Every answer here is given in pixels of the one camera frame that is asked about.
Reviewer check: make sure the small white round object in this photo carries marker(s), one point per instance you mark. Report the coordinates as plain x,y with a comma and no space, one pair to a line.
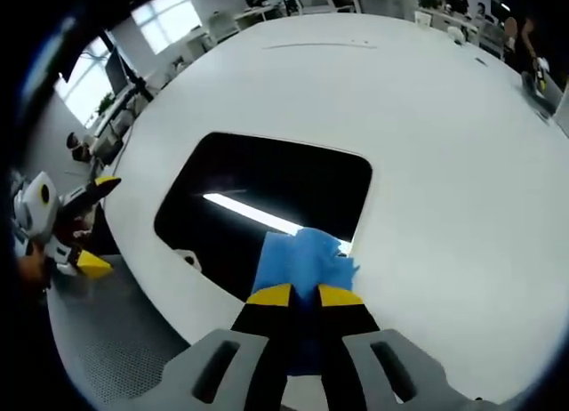
456,34

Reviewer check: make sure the green potted plant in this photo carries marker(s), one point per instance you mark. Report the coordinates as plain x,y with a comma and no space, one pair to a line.
106,104

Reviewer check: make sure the person's left hand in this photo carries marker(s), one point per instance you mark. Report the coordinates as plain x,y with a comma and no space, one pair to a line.
33,271

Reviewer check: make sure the dark grey item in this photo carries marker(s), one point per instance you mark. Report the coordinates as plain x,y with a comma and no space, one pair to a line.
535,95

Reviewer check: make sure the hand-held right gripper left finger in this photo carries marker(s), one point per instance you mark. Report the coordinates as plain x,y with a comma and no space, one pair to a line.
262,340

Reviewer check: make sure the grey mesh office chair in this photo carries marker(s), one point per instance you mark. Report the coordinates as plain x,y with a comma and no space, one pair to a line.
111,331

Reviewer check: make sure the black computer monitor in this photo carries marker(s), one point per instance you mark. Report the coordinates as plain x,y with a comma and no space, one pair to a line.
116,73

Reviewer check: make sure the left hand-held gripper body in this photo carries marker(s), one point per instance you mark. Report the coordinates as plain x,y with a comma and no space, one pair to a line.
35,211

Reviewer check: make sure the blue cleaning cloth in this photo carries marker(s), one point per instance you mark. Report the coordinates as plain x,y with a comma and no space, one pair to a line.
302,264

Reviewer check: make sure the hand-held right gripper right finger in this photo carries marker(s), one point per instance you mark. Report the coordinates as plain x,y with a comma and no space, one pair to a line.
347,340

